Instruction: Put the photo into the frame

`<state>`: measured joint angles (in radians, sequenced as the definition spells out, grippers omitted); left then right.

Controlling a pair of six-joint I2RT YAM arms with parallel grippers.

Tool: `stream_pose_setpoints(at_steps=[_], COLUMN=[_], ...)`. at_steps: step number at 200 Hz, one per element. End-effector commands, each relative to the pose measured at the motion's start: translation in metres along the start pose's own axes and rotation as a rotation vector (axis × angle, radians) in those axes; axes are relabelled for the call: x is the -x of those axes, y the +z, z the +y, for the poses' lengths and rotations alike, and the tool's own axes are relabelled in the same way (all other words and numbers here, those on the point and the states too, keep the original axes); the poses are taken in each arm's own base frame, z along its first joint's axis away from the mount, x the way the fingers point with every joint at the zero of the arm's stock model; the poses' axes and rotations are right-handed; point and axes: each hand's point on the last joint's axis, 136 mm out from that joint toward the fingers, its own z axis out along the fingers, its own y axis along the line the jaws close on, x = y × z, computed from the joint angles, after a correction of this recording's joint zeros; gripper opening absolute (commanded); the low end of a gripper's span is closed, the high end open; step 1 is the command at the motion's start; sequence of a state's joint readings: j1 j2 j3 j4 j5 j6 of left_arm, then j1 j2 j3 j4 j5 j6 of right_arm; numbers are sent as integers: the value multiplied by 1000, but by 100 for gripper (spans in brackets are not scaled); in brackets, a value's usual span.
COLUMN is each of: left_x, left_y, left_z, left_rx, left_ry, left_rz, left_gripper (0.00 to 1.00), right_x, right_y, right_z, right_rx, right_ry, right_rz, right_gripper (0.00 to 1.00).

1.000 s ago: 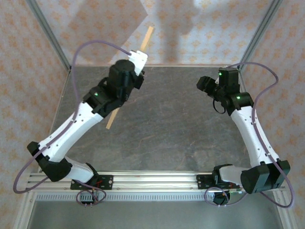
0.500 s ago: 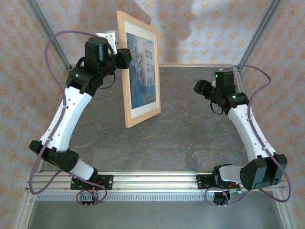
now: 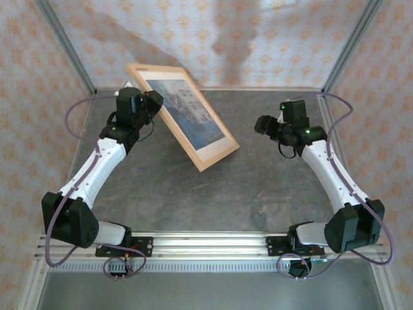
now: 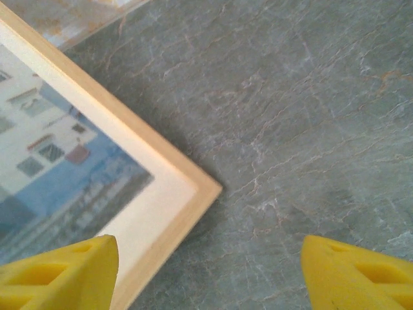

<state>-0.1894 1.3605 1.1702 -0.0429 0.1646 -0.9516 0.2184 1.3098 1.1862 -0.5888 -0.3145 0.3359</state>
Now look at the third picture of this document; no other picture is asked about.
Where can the white mat board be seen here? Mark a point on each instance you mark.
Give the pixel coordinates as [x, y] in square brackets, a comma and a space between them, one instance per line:
[161, 75]

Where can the building photo print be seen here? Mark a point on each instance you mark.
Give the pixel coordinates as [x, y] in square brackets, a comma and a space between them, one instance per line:
[190, 116]

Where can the light wooden picture frame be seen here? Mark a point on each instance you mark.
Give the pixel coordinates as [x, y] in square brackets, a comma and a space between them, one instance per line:
[218, 157]

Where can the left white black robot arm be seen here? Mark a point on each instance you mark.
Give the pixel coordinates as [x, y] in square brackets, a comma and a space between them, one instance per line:
[96, 168]

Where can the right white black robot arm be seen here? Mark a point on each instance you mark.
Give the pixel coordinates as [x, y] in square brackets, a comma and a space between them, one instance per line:
[335, 181]

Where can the thin aluminium back bar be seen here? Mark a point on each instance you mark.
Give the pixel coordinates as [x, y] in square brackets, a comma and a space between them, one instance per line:
[258, 88]

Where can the thin aluminium side strip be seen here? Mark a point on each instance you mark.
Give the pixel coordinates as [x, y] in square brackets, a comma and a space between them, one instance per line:
[83, 132]

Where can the black connector box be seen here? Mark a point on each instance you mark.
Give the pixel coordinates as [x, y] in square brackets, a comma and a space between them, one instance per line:
[298, 269]
[117, 270]

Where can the grey metal sheet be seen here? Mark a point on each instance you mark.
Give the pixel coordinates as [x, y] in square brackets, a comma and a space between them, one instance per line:
[206, 290]

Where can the aluminium lower leg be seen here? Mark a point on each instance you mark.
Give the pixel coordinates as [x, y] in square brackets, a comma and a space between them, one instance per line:
[384, 284]
[30, 284]

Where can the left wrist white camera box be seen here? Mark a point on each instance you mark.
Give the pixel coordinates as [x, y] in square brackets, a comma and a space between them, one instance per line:
[128, 85]

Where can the wide aluminium side rail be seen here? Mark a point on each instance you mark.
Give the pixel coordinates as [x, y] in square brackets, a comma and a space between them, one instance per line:
[328, 113]

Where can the aluminium corner post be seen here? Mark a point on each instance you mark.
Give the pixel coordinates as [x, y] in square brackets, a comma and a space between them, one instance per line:
[350, 48]
[68, 48]

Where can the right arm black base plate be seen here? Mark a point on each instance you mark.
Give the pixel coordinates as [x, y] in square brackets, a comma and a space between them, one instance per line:
[274, 247]

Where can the aluminium slotted mounting rail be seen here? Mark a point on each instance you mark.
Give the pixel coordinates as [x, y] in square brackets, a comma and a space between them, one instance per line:
[209, 245]

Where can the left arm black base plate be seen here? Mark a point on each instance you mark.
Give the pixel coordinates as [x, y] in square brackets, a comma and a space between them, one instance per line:
[145, 247]

